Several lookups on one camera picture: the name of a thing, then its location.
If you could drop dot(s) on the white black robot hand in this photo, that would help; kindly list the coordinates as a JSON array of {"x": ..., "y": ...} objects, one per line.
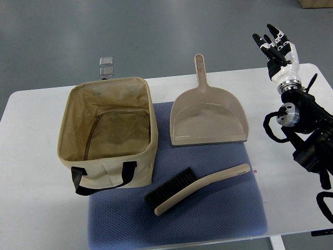
[{"x": 282, "y": 58}]

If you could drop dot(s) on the pink hand broom black bristles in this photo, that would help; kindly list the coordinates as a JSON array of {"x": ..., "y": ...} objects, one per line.
[{"x": 184, "y": 184}]

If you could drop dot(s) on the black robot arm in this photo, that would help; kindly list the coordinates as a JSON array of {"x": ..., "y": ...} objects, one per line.
[{"x": 302, "y": 122}]

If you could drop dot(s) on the cardboard box corner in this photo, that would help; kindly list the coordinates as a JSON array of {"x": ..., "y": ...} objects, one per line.
[{"x": 310, "y": 4}]

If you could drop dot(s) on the pink plastic dustpan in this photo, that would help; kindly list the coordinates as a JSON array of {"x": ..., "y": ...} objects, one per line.
[{"x": 207, "y": 115}]

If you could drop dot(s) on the black table control panel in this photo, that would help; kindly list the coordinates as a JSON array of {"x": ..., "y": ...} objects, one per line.
[{"x": 322, "y": 232}]

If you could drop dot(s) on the white table leg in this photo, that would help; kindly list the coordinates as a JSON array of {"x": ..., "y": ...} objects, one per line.
[{"x": 277, "y": 242}]

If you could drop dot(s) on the blue mesh cushion mat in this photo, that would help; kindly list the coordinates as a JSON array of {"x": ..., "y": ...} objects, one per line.
[{"x": 232, "y": 208}]

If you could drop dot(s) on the yellow fabric bag black handles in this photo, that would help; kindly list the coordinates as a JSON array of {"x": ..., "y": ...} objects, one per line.
[{"x": 109, "y": 137}]

